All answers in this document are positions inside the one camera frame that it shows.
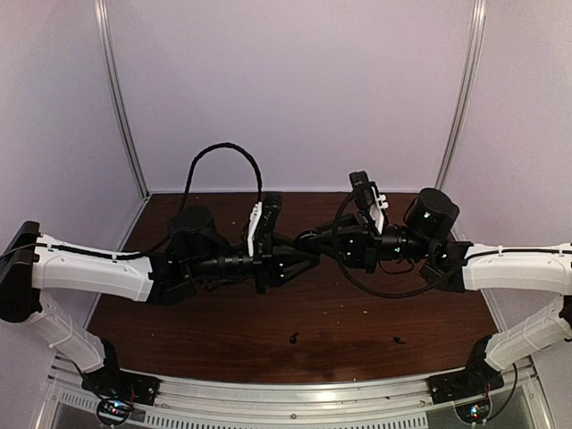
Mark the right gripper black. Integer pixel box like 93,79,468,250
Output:
307,210,433,273

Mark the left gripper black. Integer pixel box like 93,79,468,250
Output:
188,231,321,296

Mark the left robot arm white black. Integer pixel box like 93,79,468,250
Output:
1,203,320,397

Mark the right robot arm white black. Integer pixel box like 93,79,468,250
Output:
295,183,571,395

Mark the left circuit board with leds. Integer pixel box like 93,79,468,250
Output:
96,398,133,426

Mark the circuit board with leds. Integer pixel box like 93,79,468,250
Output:
455,400,492,425
96,398,133,426

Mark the right circuit board with leds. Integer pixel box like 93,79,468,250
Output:
455,400,492,425

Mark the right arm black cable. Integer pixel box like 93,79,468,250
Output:
332,191,452,299

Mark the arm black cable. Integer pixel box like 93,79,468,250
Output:
39,142,264,263
332,191,452,299

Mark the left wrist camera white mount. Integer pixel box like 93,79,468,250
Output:
246,192,282,258

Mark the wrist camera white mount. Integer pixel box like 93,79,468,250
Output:
349,171,389,235
246,192,282,258

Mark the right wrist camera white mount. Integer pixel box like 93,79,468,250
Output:
349,171,389,235

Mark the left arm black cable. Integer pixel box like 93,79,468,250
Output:
39,142,264,263

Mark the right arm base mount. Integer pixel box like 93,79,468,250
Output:
427,368,504,405

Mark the front aluminium rail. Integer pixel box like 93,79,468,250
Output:
32,357,556,428

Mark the right aluminium frame post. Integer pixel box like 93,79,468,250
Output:
435,0,487,190

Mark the aluminium frame post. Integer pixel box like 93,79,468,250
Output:
435,0,487,190
94,0,150,199

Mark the left aluminium frame post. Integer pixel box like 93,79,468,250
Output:
94,0,150,199

